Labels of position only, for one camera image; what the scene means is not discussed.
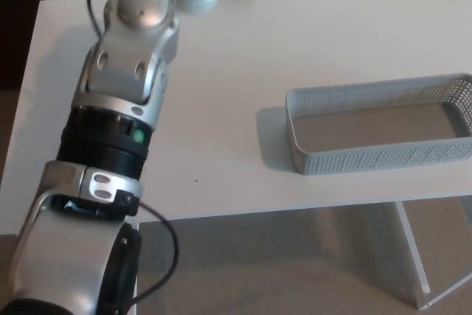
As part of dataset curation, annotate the pale grey ribbed plastic bottle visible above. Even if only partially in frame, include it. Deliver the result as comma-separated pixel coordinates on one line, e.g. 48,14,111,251
179,0,219,15

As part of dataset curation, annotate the white desk leg frame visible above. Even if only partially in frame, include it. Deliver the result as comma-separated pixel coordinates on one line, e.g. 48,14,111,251
395,199,472,311
129,221,142,315

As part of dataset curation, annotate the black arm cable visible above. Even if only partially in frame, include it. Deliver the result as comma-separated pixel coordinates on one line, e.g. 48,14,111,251
86,0,122,42
124,200,181,308

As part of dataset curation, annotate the grey perforated plastic basket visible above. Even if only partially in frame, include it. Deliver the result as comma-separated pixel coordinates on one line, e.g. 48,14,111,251
285,72,472,177

